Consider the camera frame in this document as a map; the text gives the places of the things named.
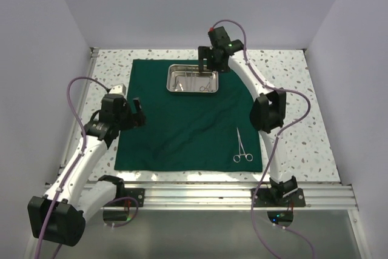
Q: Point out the steel surgical scissors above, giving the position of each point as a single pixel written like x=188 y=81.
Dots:
x=206 y=87

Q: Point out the aluminium rail frame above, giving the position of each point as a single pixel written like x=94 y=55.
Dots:
x=327 y=227

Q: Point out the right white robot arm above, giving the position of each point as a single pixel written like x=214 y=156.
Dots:
x=266 y=115

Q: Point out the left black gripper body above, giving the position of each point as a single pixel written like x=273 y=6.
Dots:
x=127 y=120

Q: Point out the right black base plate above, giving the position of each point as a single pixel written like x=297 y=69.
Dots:
x=266 y=198

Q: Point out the stainless steel tray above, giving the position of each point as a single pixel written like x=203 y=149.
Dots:
x=201 y=78

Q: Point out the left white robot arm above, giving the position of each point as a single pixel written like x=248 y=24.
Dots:
x=60 y=215

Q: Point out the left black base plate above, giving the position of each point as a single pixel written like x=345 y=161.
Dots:
x=136 y=193

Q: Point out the long steel hemostat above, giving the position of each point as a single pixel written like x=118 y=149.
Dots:
x=242 y=154

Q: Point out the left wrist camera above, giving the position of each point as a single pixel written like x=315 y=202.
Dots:
x=119 y=89

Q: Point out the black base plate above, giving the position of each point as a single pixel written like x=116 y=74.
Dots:
x=136 y=193
x=266 y=198

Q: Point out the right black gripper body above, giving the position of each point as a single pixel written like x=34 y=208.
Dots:
x=213 y=62

